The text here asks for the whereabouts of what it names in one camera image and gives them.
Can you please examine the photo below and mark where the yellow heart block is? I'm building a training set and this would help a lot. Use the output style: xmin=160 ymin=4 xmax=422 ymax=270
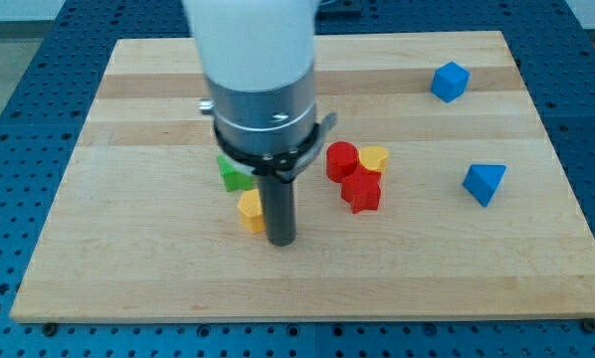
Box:
xmin=359 ymin=145 xmax=390 ymax=174

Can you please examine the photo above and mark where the light wooden board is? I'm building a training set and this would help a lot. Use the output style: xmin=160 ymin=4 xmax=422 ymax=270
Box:
xmin=10 ymin=31 xmax=595 ymax=323

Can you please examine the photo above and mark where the green block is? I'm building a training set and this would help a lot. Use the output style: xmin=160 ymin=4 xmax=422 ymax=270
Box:
xmin=216 ymin=155 xmax=254 ymax=192

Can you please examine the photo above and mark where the red cylinder block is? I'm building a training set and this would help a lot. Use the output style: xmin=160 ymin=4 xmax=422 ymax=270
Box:
xmin=326 ymin=141 xmax=359 ymax=183

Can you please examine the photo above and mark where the yellow pentagon block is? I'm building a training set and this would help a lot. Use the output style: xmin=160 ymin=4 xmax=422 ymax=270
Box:
xmin=237 ymin=189 xmax=266 ymax=234

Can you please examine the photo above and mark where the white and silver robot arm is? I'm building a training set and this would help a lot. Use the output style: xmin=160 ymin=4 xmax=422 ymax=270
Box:
xmin=183 ymin=0 xmax=335 ymax=183

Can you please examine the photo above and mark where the blue triangular block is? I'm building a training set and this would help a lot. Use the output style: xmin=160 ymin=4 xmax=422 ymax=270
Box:
xmin=462 ymin=164 xmax=506 ymax=207

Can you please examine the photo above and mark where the red star block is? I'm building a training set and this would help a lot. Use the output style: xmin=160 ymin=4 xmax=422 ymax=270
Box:
xmin=341 ymin=165 xmax=381 ymax=214

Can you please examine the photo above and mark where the blue cube block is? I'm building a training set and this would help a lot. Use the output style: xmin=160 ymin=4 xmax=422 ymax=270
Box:
xmin=431 ymin=62 xmax=471 ymax=102

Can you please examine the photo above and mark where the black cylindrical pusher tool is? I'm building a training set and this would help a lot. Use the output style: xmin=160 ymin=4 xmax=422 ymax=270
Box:
xmin=258 ymin=176 xmax=297 ymax=247

